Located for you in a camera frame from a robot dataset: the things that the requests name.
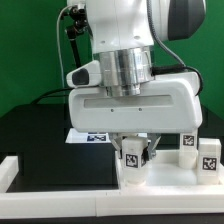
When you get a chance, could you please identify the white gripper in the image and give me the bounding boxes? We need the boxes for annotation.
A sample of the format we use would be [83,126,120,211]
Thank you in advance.
[67,71,204,161]

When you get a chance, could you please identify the white square table top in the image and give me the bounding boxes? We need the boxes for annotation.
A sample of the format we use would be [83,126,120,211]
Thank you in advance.
[116,150,224,196]

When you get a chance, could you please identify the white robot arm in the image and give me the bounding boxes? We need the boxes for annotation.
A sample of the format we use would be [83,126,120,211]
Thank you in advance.
[67,0,206,156]

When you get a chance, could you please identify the fiducial marker sheet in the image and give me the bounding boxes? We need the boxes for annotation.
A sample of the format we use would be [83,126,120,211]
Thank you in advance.
[66,128,110,144]

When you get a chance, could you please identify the white U-shaped fence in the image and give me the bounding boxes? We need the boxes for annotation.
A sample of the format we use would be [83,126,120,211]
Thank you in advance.
[0,156,224,219]

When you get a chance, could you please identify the black cables at base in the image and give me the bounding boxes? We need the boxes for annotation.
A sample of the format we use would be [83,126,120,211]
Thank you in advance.
[30,87,73,106]

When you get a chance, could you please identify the black camera on mount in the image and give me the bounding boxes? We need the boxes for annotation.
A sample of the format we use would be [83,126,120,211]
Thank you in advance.
[66,3,87,68]

